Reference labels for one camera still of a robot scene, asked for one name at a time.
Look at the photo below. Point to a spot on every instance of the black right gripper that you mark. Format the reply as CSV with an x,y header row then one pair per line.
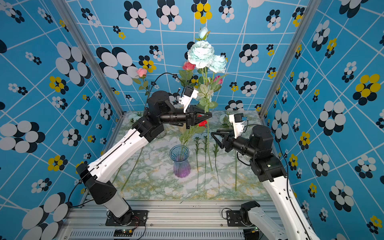
x,y
228,140

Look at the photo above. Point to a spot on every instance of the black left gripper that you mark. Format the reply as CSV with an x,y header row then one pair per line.
x,y
191,117

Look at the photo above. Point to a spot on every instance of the purple tinted glass vase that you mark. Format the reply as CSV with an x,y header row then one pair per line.
x,y
179,154

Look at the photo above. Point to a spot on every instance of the yellow beige vase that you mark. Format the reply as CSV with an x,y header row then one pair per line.
x,y
182,129

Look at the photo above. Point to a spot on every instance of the light blue peony bouquet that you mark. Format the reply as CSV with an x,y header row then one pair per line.
x,y
188,134

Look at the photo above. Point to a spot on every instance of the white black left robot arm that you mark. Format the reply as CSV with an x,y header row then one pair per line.
x,y
96,176

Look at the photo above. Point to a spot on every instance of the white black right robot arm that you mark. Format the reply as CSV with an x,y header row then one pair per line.
x,y
272,174

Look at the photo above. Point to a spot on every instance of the small red rose stem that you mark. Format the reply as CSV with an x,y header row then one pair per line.
x,y
202,120

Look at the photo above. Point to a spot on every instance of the small pink rose stem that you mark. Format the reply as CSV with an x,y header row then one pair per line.
x,y
217,83

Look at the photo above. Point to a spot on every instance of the green circuit board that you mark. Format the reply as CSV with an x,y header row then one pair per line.
x,y
123,233

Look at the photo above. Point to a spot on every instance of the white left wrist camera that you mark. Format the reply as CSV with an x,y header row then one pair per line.
x,y
189,94

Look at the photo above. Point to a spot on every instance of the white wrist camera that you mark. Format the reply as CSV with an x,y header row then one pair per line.
x,y
238,124
189,94

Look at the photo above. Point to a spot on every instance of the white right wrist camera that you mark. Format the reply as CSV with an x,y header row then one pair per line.
x,y
238,124

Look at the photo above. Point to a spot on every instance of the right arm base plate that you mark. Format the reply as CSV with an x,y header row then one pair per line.
x,y
236,218

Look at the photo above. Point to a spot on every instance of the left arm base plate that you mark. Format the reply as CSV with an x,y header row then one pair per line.
x,y
132,218

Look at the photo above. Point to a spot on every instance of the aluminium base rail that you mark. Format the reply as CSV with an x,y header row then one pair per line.
x,y
167,220

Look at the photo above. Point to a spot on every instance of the aluminium frame post right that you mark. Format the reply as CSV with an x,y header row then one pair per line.
x,y
288,57

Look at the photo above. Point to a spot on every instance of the aluminium frame post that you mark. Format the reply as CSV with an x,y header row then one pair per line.
x,y
288,57
78,36

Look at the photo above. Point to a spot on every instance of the aluminium frame post left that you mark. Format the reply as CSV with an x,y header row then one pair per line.
x,y
78,36

